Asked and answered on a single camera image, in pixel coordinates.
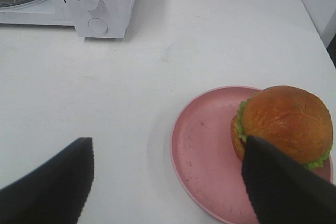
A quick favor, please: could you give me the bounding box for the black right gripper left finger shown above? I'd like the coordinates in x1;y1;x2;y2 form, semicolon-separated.
1;137;94;223

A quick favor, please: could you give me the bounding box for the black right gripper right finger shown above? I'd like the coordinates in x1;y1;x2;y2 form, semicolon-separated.
241;136;335;223

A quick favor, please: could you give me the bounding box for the burger with lettuce and cheese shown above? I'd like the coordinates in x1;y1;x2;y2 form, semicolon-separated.
230;86;333;170

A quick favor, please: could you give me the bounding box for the pink round plate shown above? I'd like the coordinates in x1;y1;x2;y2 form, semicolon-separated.
171;86;333;223

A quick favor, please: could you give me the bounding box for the round white door button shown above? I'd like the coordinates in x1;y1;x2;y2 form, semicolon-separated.
88;18;108;34

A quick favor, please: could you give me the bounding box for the white microwave oven body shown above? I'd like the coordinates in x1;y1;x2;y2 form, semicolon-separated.
1;0;135;39

